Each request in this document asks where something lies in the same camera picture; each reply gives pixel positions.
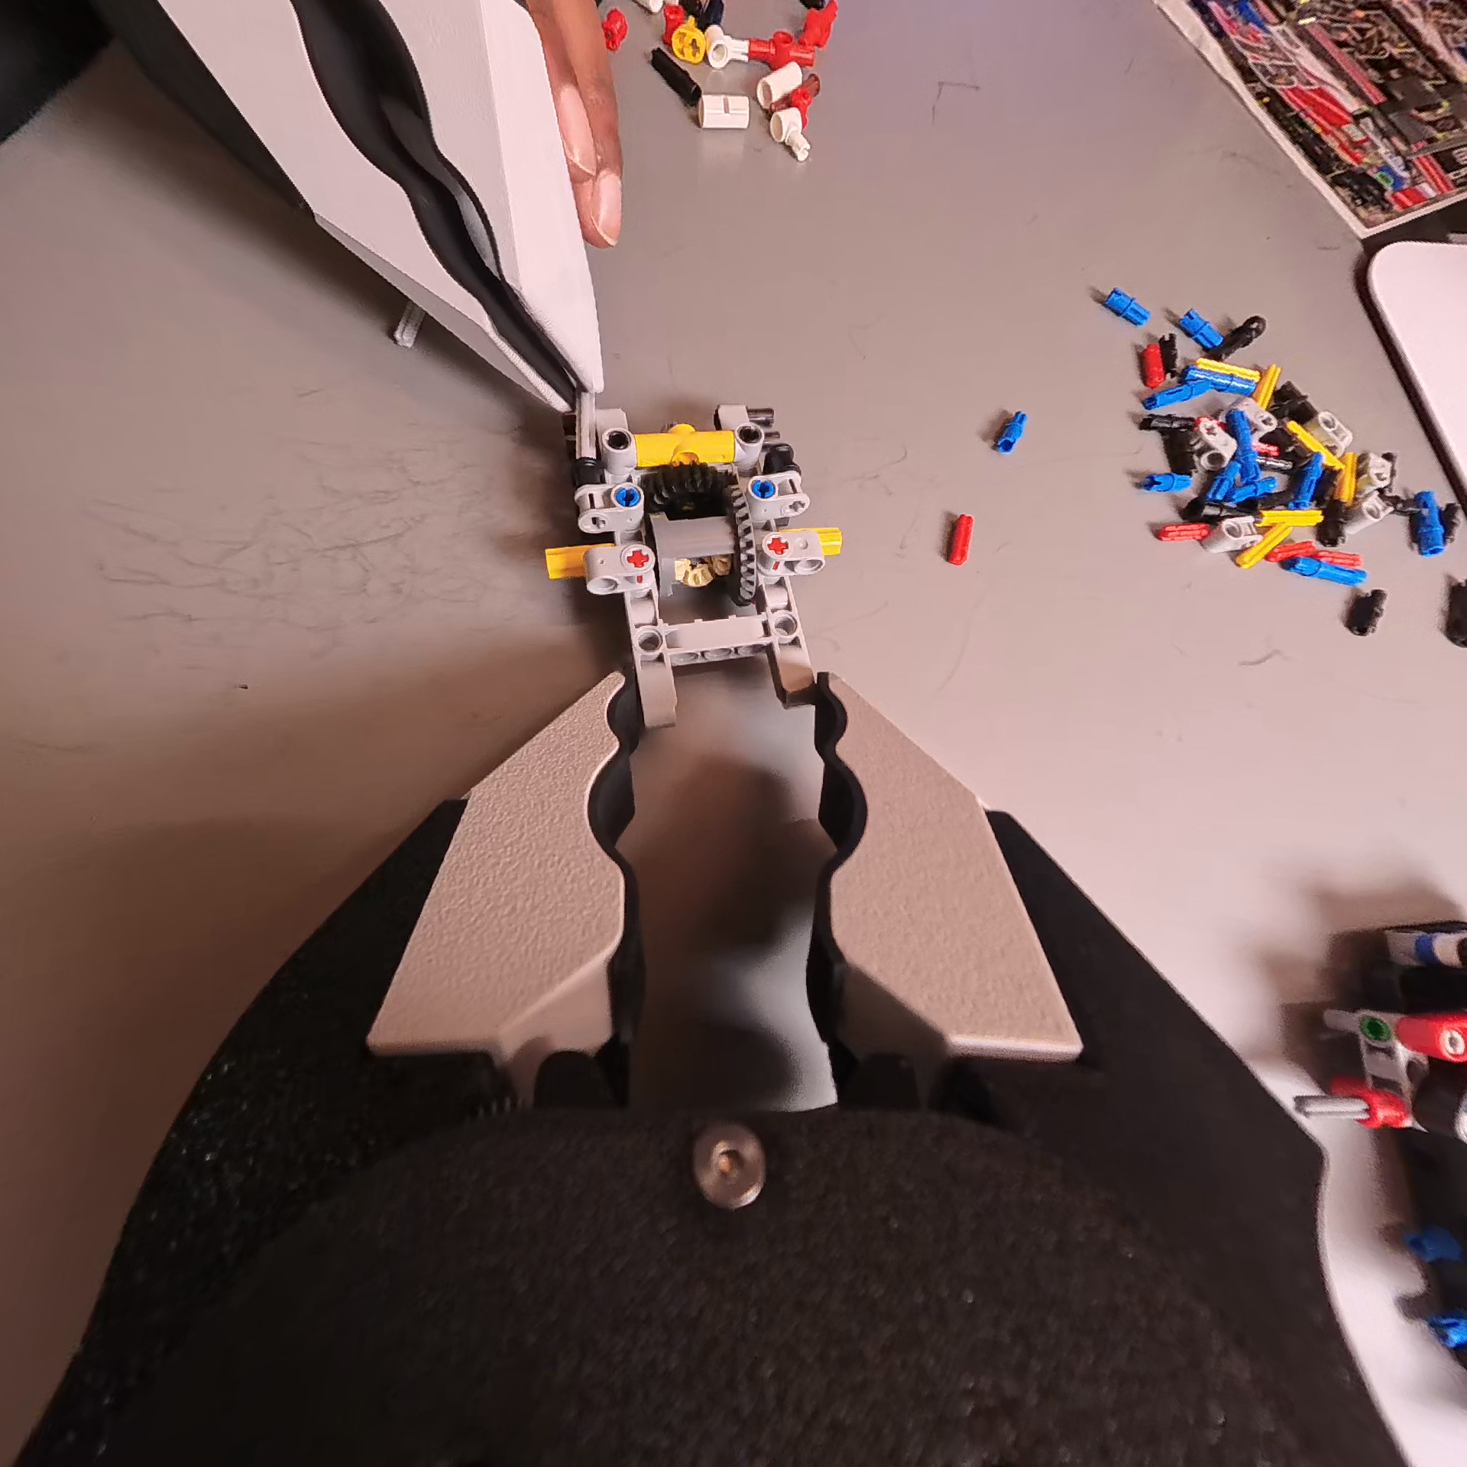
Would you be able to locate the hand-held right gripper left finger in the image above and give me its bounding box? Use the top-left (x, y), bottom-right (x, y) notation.
top-left (367, 670), bottom-right (648, 1107)

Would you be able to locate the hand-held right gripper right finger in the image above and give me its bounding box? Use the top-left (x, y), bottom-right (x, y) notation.
top-left (807, 670), bottom-right (1083, 1107)

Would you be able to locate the pile of blue yellow lego pins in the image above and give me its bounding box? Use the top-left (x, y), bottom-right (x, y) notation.
top-left (1137, 307), bottom-right (1465, 588)

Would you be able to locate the large black red lego chassis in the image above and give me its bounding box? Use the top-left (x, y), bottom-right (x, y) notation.
top-left (1296, 917), bottom-right (1467, 1357)

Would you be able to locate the small grey yellow lego gear assembly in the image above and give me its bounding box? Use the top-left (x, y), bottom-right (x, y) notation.
top-left (543, 401), bottom-right (845, 730)

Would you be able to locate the lego sticker sheet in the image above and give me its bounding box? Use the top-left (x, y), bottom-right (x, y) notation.
top-left (1158, 0), bottom-right (1467, 241)

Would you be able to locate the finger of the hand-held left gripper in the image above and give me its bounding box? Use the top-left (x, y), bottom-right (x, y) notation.
top-left (291, 0), bottom-right (606, 396)
top-left (160, 0), bottom-right (580, 414)

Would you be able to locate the person's left hand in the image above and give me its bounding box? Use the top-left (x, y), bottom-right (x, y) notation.
top-left (525, 0), bottom-right (627, 251)

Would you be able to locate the pile of red white lego pieces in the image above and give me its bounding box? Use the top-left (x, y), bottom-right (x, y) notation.
top-left (601, 0), bottom-right (845, 162)

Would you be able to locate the white book stand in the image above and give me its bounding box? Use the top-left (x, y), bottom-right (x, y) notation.
top-left (1357, 237), bottom-right (1467, 496)

